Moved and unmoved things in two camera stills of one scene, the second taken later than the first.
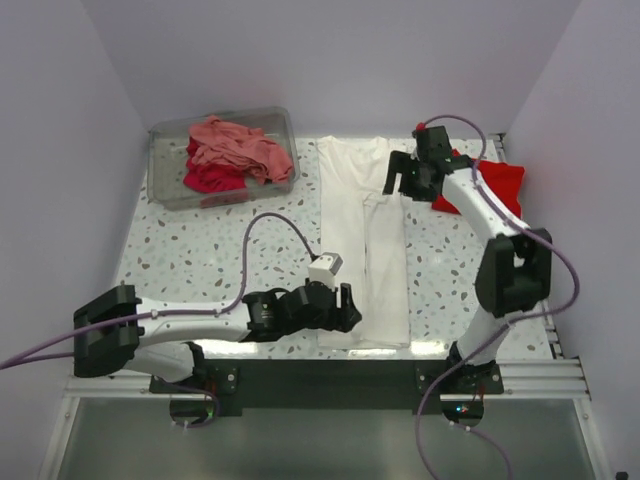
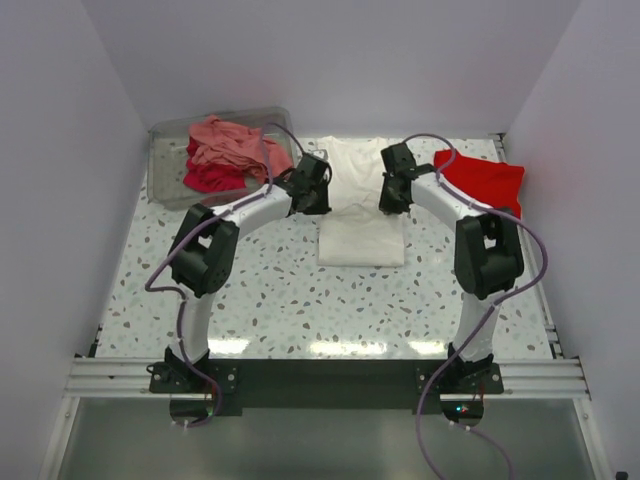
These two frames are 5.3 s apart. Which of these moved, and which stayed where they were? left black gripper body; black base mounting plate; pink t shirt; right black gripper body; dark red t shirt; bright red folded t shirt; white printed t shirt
Moved: right black gripper body; left black gripper body; white printed t shirt
Stayed: pink t shirt; dark red t shirt; black base mounting plate; bright red folded t shirt
